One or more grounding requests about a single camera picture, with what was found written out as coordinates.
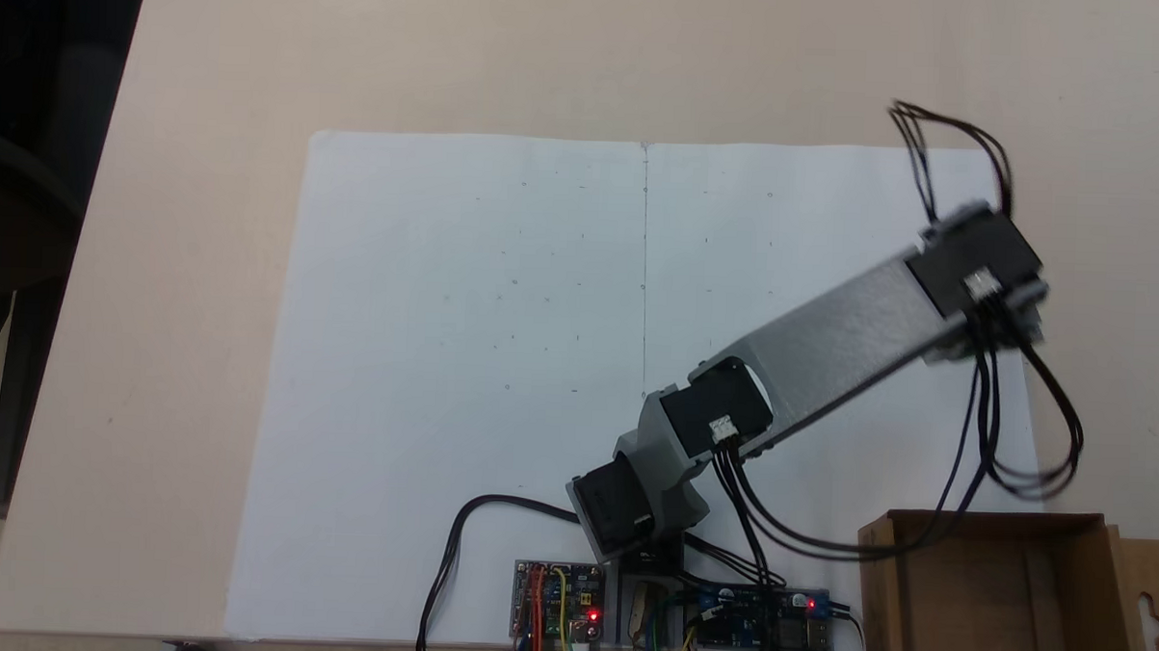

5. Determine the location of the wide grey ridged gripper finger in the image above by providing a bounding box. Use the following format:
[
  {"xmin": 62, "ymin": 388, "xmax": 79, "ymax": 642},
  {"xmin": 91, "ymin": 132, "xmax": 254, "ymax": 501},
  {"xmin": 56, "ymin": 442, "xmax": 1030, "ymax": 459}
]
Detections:
[{"xmin": 925, "ymin": 275, "xmax": 1051, "ymax": 369}]

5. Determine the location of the brown cardboard box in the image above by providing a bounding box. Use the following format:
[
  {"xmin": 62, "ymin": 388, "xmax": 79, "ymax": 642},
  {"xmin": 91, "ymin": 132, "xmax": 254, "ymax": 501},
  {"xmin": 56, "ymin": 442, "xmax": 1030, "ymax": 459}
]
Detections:
[{"xmin": 853, "ymin": 506, "xmax": 1159, "ymax": 651}]

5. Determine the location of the blue circuit board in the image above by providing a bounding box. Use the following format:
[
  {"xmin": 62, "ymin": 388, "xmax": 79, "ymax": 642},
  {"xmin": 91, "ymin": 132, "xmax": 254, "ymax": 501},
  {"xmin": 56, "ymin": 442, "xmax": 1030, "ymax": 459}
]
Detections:
[{"xmin": 694, "ymin": 582, "xmax": 834, "ymax": 651}]

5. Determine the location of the black gripper motor cable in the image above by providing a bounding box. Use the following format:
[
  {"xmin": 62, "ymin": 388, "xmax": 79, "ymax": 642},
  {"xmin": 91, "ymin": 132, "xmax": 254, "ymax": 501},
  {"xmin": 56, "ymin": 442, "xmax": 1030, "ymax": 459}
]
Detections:
[{"xmin": 883, "ymin": 100, "xmax": 1019, "ymax": 228}]

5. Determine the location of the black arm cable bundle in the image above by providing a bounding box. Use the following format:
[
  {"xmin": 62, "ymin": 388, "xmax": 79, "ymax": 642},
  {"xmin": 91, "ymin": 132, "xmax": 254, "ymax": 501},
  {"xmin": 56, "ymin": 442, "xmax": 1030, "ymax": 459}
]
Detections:
[{"xmin": 703, "ymin": 301, "xmax": 1090, "ymax": 599}]

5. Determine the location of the dark circuit board with wires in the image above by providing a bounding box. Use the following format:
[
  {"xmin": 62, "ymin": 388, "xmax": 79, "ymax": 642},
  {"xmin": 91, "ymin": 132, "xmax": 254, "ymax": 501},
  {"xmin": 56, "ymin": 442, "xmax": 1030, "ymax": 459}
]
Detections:
[{"xmin": 511, "ymin": 560, "xmax": 608, "ymax": 645}]

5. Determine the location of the black table cable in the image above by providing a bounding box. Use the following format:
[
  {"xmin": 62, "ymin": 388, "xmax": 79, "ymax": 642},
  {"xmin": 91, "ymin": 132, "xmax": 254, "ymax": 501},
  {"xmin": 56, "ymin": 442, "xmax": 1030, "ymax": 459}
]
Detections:
[{"xmin": 417, "ymin": 491, "xmax": 586, "ymax": 651}]

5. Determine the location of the yellow jumper wire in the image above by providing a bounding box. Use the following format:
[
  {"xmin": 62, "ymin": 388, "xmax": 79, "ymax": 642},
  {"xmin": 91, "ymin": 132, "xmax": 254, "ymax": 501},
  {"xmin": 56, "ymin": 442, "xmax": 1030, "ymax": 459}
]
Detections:
[{"xmin": 547, "ymin": 567, "xmax": 587, "ymax": 651}]

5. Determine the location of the red jumper wire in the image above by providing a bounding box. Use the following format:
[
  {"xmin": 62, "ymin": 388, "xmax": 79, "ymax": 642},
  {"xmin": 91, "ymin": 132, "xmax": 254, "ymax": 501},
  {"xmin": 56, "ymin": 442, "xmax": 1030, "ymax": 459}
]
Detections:
[{"xmin": 522, "ymin": 566, "xmax": 548, "ymax": 651}]

